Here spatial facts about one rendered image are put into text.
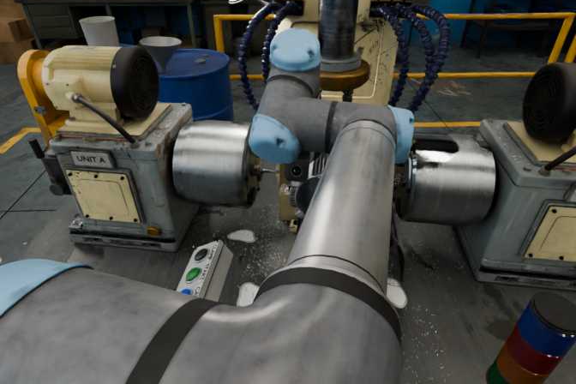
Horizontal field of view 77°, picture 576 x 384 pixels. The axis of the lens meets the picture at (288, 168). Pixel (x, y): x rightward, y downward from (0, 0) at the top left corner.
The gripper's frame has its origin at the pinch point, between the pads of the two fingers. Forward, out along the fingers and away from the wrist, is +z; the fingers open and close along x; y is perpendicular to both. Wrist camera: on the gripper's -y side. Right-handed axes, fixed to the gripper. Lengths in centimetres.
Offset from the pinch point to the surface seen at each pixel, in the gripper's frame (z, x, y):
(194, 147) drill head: 6.9, 28.9, 6.5
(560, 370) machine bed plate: 22, -60, -36
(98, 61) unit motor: -9, 52, 21
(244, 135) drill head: 7.1, 16.2, 11.5
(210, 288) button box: -5.4, 13.9, -29.2
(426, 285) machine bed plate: 32, -35, -18
